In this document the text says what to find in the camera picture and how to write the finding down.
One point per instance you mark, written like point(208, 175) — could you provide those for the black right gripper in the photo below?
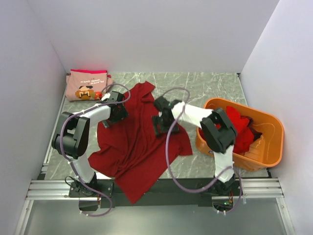
point(156, 120)

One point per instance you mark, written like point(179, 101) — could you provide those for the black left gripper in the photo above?
point(122, 114)

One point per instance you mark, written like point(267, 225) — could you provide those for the dark red t shirt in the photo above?
point(130, 151)

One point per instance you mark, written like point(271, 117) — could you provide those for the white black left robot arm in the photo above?
point(71, 137)

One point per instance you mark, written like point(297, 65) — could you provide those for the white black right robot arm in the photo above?
point(224, 171)

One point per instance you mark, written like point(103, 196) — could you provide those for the pink folded graphic t shirt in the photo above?
point(87, 84)

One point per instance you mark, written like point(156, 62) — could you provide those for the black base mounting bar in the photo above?
point(163, 193)

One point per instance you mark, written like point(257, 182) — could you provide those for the red clothes in basket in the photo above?
point(225, 128)

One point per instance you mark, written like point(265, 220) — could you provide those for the orange plastic basket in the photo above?
point(259, 143)

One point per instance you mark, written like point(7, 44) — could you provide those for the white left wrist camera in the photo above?
point(105, 96)

